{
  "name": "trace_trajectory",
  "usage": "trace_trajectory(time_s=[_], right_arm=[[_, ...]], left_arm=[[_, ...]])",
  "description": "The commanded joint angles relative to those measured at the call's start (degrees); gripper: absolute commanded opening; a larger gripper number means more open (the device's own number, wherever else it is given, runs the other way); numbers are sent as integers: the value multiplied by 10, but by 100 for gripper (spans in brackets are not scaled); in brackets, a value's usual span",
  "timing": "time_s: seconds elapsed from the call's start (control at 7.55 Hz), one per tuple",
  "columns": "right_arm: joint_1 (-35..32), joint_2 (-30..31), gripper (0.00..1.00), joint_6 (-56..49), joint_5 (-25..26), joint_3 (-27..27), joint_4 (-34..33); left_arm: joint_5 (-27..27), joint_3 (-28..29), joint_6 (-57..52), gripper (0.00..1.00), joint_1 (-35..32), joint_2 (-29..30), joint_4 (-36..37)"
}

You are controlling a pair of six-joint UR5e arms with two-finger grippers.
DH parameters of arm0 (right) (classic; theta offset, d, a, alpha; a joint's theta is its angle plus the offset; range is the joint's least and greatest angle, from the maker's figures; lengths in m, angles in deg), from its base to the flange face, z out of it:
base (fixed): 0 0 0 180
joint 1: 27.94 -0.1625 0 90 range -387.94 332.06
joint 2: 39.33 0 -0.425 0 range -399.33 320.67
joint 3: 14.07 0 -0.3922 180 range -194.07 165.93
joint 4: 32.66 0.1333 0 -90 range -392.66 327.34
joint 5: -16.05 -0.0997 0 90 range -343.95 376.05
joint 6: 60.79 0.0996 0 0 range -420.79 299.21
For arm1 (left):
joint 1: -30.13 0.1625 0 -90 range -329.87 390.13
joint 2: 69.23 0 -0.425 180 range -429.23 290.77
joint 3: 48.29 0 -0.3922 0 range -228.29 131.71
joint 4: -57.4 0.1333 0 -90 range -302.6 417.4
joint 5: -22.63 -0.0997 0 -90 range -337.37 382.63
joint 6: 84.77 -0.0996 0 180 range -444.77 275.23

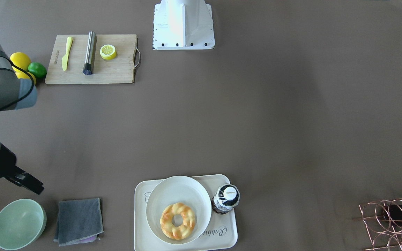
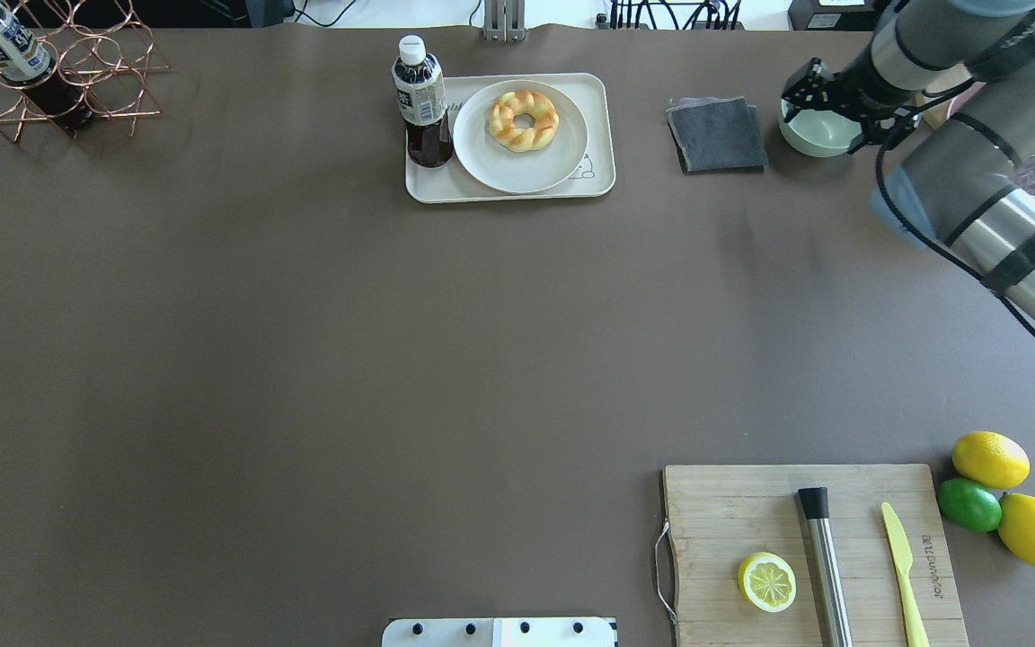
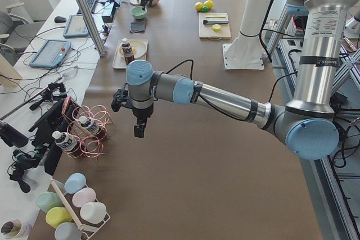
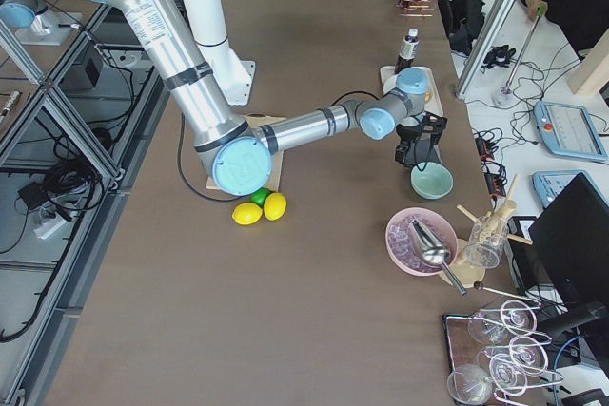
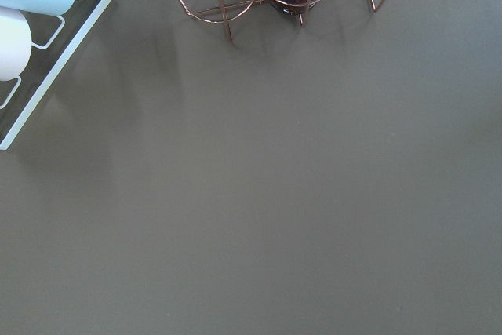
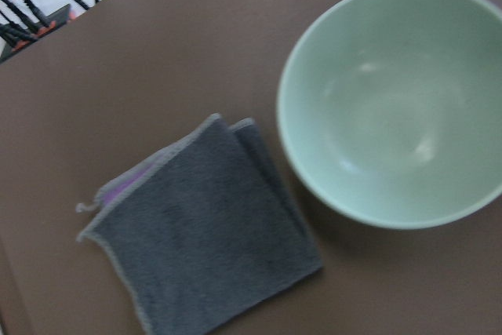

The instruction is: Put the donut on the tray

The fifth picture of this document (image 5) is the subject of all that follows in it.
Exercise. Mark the white cup rack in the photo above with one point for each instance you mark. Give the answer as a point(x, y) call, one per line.
point(54, 41)

